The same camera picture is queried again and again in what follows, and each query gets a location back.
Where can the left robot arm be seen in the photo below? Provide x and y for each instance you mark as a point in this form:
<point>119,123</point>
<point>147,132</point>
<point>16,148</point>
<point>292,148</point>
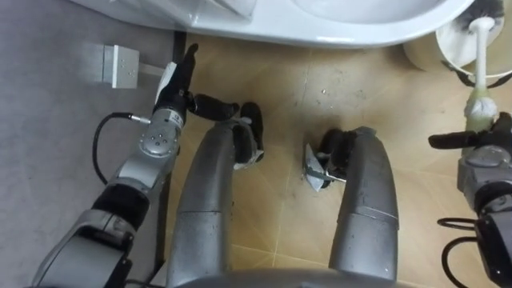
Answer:
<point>120,200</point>

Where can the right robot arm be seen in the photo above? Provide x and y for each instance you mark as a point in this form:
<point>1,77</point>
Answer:
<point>490,200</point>

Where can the white toilet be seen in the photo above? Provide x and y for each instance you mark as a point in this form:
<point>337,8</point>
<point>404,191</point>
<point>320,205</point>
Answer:
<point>320,20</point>

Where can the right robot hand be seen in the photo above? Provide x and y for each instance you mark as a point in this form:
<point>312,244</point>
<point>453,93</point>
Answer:
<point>480,138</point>

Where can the robot body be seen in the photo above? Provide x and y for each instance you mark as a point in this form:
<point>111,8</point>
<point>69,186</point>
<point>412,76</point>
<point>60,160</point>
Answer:
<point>280,280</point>

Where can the robot legs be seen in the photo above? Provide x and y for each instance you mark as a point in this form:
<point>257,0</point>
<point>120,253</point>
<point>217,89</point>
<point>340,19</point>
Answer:
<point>360,208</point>

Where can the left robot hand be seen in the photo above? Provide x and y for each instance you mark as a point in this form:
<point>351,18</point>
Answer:
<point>180,86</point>

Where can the white toilet brush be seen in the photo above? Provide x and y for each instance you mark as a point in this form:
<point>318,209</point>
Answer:
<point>481,60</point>

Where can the white toilet brush holder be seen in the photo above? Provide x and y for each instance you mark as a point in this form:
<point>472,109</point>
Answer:
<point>452,46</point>

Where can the white wall-mounted block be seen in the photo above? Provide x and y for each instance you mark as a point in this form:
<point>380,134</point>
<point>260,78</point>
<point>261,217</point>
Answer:
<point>120,66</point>

